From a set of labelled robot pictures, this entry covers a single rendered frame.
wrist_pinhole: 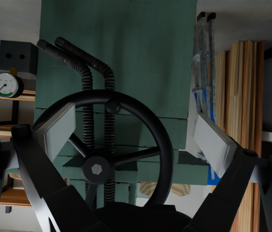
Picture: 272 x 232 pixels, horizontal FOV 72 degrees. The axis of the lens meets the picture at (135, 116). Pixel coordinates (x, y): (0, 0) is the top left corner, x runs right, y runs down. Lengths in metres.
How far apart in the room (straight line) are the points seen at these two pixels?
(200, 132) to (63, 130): 0.13
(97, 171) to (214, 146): 0.23
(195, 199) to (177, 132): 2.94
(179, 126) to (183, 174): 0.14
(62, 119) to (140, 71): 0.40
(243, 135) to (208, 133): 1.70
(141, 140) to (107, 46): 0.28
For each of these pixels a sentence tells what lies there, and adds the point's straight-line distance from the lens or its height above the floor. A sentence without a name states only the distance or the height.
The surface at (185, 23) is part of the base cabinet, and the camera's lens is 0.61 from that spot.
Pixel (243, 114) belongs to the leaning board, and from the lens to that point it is 1.88.
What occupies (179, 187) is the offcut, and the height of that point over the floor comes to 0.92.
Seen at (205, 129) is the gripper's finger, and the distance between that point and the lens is 0.19.
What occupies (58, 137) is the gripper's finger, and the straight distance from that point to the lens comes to 0.17.
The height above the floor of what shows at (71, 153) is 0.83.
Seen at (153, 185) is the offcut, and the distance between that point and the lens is 0.58.
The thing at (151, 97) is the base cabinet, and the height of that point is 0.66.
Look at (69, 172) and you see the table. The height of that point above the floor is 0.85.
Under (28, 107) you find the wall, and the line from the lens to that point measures 3.41.
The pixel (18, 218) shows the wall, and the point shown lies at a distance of 3.88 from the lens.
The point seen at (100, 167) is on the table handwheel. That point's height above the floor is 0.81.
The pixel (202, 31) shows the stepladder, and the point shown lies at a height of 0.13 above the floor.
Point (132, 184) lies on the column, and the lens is 0.94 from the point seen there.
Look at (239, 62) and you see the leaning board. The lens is 1.94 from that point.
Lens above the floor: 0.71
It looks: 1 degrees up
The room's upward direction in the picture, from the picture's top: 176 degrees counter-clockwise
